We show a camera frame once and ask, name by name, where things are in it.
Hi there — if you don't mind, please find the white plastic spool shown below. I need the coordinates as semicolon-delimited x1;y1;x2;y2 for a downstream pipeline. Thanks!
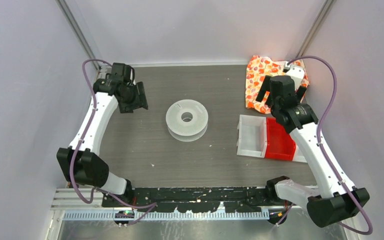
165;99;209;142

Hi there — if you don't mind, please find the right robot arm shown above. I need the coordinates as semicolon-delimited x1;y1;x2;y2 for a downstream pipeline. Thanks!
256;75;370;228

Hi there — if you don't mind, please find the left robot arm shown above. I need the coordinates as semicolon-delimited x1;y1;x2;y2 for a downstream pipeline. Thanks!
56;61;148;207

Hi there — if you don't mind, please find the orange floral cloth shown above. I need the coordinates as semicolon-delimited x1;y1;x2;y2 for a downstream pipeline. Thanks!
245;55;310;115

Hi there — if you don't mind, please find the white plastic bin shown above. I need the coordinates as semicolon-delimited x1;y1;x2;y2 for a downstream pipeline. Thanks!
236;114;268;158

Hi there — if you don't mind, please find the red plastic bin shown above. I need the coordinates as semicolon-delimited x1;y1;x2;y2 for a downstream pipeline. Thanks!
264;118;297;161

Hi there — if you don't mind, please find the white bin on right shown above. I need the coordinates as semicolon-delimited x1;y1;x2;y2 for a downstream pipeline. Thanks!
292;143;307;163

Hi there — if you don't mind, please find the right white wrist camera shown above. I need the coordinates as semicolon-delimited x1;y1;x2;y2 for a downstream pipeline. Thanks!
283;62;305;90

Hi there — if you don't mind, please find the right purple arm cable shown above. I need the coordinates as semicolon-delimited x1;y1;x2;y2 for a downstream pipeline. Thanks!
274;55;374;236

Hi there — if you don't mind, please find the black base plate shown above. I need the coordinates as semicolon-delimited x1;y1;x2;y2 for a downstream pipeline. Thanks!
101;186;299;214

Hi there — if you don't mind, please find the white slotted cable duct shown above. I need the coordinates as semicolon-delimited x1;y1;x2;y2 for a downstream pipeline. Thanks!
62;209;270;221

